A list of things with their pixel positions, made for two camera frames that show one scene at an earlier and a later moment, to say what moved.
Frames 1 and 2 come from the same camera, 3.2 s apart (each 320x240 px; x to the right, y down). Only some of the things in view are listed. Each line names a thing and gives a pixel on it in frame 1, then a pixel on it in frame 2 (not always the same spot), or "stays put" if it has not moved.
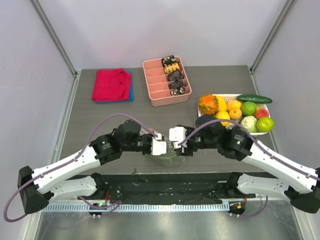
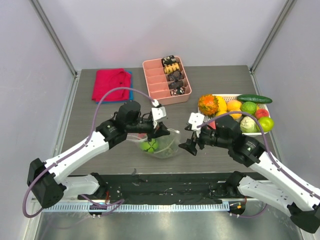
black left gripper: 150,137 to 160,130
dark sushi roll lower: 176,84 stays put
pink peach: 260,113 stays put
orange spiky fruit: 209,104 stays put
